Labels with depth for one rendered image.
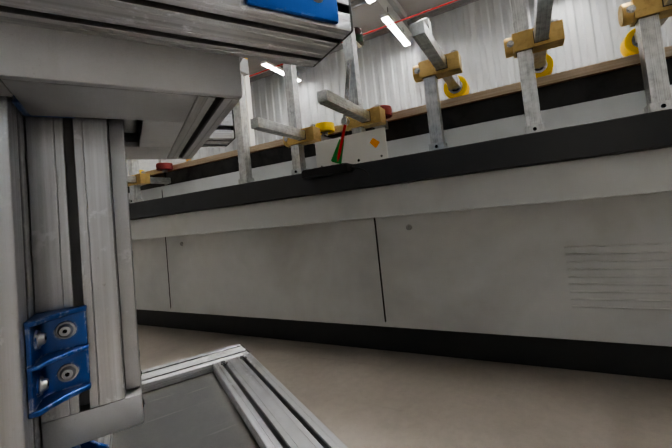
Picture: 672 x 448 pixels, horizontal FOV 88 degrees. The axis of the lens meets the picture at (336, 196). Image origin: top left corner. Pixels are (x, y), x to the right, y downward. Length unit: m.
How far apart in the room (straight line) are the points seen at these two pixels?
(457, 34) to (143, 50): 8.82
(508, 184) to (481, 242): 0.29
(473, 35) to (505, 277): 7.97
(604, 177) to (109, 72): 1.01
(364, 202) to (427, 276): 0.37
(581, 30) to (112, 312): 8.75
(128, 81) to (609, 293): 1.25
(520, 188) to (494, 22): 8.08
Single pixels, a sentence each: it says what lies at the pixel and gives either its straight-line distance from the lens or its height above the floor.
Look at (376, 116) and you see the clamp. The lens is 1.14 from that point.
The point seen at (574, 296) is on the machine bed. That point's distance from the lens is 1.30.
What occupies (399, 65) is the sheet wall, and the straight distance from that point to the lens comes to 9.21.
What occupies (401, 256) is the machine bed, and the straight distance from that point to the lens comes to 1.34.
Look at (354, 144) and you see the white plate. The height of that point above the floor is 0.77.
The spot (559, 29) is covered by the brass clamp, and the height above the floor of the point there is 0.95.
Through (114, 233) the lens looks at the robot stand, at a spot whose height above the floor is 0.55.
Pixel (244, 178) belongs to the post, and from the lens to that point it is 1.42.
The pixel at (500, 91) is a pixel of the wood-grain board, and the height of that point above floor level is 0.88.
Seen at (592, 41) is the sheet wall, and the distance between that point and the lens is 8.76.
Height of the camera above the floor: 0.54
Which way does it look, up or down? 3 degrees up
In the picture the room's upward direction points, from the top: 6 degrees counter-clockwise
